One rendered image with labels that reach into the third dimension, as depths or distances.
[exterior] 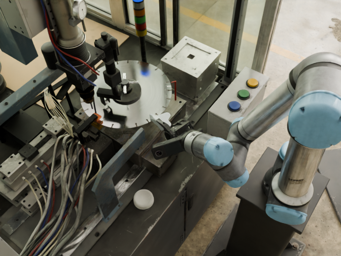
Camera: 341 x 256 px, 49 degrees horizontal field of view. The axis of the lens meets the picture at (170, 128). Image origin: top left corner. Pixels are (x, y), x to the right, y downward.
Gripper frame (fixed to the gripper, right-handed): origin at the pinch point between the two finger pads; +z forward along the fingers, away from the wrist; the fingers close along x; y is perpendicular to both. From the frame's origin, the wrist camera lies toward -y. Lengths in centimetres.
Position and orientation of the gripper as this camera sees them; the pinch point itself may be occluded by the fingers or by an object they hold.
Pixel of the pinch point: (156, 133)
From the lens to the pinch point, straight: 131.8
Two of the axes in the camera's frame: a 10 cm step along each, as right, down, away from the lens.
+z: -5.1, -1.7, 8.4
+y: 7.7, -5.1, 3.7
